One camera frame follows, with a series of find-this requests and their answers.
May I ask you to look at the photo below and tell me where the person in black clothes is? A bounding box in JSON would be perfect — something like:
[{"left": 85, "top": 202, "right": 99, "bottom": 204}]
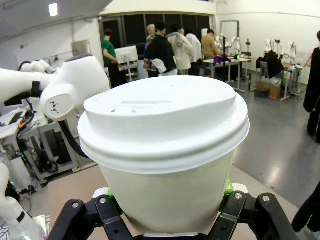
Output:
[{"left": 303, "top": 30, "right": 320, "bottom": 144}]

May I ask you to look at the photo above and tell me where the black braided cable sleeve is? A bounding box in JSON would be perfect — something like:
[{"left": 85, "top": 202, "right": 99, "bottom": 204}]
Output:
[{"left": 59, "top": 119, "right": 89, "bottom": 159}]

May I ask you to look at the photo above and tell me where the rectangular ceiling light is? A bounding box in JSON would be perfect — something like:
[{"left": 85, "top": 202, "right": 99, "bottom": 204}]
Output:
[{"left": 48, "top": 2, "right": 59, "bottom": 18}]

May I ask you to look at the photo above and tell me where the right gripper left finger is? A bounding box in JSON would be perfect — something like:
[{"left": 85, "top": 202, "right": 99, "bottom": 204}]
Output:
[{"left": 46, "top": 187, "right": 135, "bottom": 240}]

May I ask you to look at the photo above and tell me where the person in white shirt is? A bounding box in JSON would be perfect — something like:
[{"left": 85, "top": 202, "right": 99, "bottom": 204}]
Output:
[{"left": 185, "top": 29, "right": 203, "bottom": 76}]

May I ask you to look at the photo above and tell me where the black hanging cloth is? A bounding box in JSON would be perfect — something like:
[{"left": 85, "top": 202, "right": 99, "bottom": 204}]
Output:
[{"left": 255, "top": 49, "right": 285, "bottom": 79}]

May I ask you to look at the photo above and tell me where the person in black jacket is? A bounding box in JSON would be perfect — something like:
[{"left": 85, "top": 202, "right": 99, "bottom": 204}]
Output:
[{"left": 143, "top": 21, "right": 179, "bottom": 79}]

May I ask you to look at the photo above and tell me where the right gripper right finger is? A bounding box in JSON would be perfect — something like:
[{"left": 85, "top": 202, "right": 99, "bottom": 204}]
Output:
[{"left": 206, "top": 180, "right": 301, "bottom": 240}]

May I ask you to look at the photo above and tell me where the white plastic bag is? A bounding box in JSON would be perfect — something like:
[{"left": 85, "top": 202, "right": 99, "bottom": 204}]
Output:
[{"left": 260, "top": 75, "right": 283, "bottom": 88}]

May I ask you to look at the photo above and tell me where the white computer monitor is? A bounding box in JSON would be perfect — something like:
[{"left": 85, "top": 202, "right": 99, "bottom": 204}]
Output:
[{"left": 114, "top": 45, "right": 139, "bottom": 65}]

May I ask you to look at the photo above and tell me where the white plastic cup lid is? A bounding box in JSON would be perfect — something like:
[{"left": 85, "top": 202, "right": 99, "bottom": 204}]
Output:
[{"left": 77, "top": 75, "right": 251, "bottom": 175}]

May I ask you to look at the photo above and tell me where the person in green shirt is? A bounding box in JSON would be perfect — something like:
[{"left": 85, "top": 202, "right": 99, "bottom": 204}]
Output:
[{"left": 102, "top": 28, "right": 121, "bottom": 89}]

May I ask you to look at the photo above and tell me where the white robot control cart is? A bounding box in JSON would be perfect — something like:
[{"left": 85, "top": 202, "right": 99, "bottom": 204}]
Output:
[{"left": 0, "top": 109, "right": 81, "bottom": 187}]

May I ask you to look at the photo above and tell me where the person in brown jacket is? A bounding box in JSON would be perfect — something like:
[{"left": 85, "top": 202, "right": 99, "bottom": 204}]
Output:
[{"left": 200, "top": 28, "right": 221, "bottom": 77}]

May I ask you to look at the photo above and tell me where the cardboard box on floor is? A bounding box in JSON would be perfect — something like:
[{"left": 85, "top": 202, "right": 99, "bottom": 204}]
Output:
[{"left": 255, "top": 80, "right": 283, "bottom": 100}]

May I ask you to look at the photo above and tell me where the white paper cup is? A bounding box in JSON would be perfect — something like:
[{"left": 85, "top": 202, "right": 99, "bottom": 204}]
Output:
[{"left": 98, "top": 149, "right": 236, "bottom": 236}]

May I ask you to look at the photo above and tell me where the person with light hair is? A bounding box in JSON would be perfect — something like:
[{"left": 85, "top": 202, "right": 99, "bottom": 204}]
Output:
[{"left": 145, "top": 23, "right": 157, "bottom": 47}]

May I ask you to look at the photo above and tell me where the person in cream coat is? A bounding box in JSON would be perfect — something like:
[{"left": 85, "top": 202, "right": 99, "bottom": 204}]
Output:
[{"left": 166, "top": 23, "right": 194, "bottom": 76}]

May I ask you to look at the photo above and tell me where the dark window row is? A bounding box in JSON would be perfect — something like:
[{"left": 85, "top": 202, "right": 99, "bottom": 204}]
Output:
[{"left": 101, "top": 13, "right": 211, "bottom": 49}]

